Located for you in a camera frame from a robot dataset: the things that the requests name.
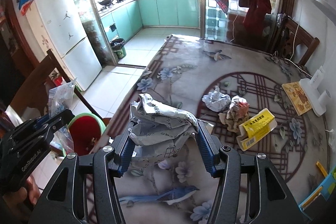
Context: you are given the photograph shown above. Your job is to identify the red bin with green rim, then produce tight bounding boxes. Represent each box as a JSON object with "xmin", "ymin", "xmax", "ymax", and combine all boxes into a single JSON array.
[{"xmin": 67, "ymin": 113, "xmax": 107, "ymax": 157}]

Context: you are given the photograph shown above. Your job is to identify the blue red box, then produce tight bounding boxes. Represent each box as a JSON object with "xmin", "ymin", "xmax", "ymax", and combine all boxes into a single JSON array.
[{"xmin": 18, "ymin": 0, "xmax": 35, "ymax": 16}]

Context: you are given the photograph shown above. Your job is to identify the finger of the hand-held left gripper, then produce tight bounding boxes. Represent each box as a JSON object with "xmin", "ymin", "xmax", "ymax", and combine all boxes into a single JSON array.
[
  {"xmin": 33, "ymin": 113, "xmax": 53, "ymax": 127},
  {"xmin": 43, "ymin": 109, "xmax": 76, "ymax": 133}
]

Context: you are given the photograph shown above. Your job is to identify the brown wooden chair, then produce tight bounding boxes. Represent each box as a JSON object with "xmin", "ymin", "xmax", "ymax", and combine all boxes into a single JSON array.
[{"xmin": 270, "ymin": 14, "xmax": 321, "ymax": 70}]

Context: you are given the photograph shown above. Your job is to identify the crumpled white paper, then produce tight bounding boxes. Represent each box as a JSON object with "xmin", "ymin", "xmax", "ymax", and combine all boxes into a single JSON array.
[{"xmin": 202, "ymin": 86, "xmax": 232, "ymax": 112}]

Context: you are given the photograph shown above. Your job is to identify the white refrigerator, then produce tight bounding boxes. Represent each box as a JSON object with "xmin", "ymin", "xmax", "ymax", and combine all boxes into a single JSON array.
[{"xmin": 26, "ymin": 0, "xmax": 103, "ymax": 92}]

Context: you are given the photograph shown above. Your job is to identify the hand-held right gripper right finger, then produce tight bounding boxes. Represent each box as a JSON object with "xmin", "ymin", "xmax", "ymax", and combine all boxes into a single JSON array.
[{"xmin": 196, "ymin": 120, "xmax": 306, "ymax": 224}]

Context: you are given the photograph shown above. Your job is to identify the yellow cardboard box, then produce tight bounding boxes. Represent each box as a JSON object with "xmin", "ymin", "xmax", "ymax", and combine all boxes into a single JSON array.
[{"xmin": 235, "ymin": 108, "xmax": 278, "ymax": 152}]

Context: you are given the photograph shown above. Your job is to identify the floral printed tablecloth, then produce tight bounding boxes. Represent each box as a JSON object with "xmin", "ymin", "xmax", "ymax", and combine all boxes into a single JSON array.
[{"xmin": 87, "ymin": 34, "xmax": 336, "ymax": 224}]

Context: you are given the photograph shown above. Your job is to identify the silver lamp head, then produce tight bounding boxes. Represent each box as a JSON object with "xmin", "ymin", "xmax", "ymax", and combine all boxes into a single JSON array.
[{"xmin": 310, "ymin": 0, "xmax": 336, "ymax": 12}]

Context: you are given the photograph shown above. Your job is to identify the dark red apron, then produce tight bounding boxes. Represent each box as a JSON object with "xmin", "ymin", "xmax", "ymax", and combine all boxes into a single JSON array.
[{"xmin": 243, "ymin": 0, "xmax": 272, "ymax": 36}]

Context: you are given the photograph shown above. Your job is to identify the teal base cabinets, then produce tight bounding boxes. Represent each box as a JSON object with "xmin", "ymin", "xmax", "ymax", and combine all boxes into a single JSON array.
[{"xmin": 100, "ymin": 0, "xmax": 201, "ymax": 42}]

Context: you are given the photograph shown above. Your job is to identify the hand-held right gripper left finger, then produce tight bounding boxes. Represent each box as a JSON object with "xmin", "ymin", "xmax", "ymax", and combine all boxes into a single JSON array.
[{"xmin": 28, "ymin": 120, "xmax": 136, "ymax": 224}]

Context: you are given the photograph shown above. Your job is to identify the green kitchen waste bin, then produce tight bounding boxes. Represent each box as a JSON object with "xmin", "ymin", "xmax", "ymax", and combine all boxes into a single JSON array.
[{"xmin": 110, "ymin": 38, "xmax": 127, "ymax": 60}]

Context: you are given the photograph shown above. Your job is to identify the white power cable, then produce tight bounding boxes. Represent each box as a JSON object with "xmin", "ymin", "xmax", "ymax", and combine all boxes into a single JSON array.
[{"xmin": 273, "ymin": 0, "xmax": 315, "ymax": 72}]

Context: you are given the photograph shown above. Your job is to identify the clear plastic wrapper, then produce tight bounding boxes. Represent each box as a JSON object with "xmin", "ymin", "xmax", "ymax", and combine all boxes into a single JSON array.
[{"xmin": 48, "ymin": 77, "xmax": 78, "ymax": 152}]

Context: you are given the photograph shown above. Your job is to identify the grey newspaper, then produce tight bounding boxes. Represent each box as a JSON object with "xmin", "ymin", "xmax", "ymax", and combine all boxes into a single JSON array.
[{"xmin": 129, "ymin": 93, "xmax": 215, "ymax": 170}]

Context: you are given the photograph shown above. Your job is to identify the yellow strip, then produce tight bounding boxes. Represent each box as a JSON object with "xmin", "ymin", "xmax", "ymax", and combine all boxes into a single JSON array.
[{"xmin": 316, "ymin": 161, "xmax": 328, "ymax": 178}]

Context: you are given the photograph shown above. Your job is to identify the crumpled beige paper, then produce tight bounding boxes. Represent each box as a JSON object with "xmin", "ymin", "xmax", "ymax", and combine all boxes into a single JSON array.
[{"xmin": 218, "ymin": 112, "xmax": 241, "ymax": 133}]

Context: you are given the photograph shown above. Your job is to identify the dark wooden doorway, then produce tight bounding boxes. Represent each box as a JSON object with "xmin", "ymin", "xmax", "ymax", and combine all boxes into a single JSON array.
[{"xmin": 0, "ymin": 0, "xmax": 37, "ymax": 78}]

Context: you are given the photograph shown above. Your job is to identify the yellow printed booklet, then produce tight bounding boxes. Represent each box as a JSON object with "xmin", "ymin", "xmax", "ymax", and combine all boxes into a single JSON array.
[{"xmin": 282, "ymin": 81, "xmax": 313, "ymax": 117}]

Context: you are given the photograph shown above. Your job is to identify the person's left hand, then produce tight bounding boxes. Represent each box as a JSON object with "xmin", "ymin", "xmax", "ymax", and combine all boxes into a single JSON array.
[{"xmin": 0, "ymin": 176, "xmax": 40, "ymax": 215}]

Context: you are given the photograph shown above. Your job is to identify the dark carved wooden chair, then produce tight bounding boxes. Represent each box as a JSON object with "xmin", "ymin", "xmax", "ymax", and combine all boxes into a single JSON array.
[{"xmin": 10, "ymin": 49, "xmax": 113, "ymax": 128}]

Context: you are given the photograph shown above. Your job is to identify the crumpled colourful paper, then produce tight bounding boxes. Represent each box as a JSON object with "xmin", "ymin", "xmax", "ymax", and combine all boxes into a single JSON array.
[{"xmin": 227, "ymin": 95, "xmax": 250, "ymax": 125}]

